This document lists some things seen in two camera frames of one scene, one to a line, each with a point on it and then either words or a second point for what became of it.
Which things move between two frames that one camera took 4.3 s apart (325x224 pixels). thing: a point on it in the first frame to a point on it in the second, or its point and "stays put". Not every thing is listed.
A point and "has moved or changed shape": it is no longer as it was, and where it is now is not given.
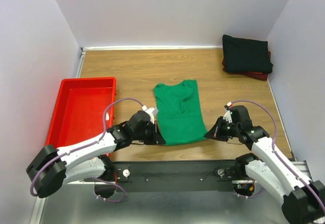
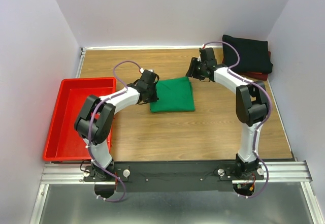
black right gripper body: (224, 129) to (195, 69)
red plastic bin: (78, 109) stays put
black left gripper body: (149, 134) to (152, 96)
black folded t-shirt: (246, 55) stays put
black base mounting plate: (176, 176) stays put
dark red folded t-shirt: (259, 75) stays put
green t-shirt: (179, 113) has moved or changed shape
